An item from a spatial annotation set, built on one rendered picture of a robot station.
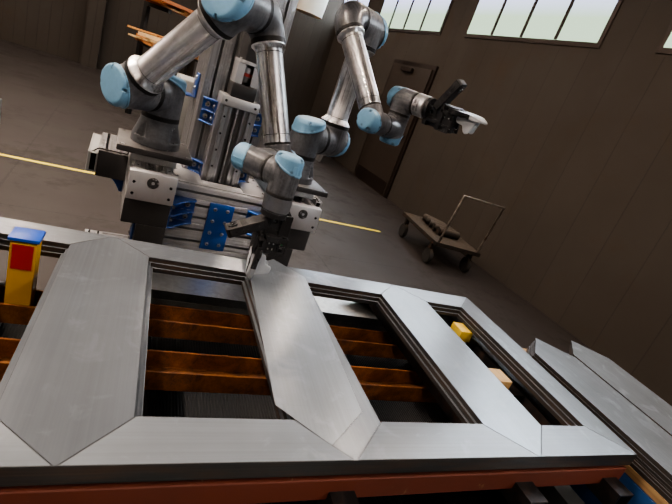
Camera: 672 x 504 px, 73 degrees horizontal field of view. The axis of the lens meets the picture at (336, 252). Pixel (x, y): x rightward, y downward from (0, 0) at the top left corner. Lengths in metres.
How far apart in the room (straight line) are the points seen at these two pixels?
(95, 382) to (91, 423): 0.09
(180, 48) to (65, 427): 0.94
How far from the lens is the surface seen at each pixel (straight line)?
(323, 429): 0.87
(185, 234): 1.67
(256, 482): 0.81
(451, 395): 1.17
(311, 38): 11.43
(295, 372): 0.97
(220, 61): 1.75
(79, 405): 0.81
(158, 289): 1.47
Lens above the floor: 1.40
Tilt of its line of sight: 19 degrees down
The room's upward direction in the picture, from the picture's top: 20 degrees clockwise
